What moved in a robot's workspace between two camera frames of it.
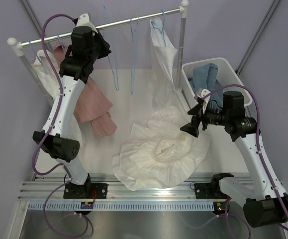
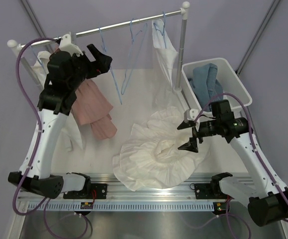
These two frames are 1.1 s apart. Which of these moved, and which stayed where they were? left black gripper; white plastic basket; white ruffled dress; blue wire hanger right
Moved: left black gripper
Stayed: white plastic basket; white ruffled dress; blue wire hanger right
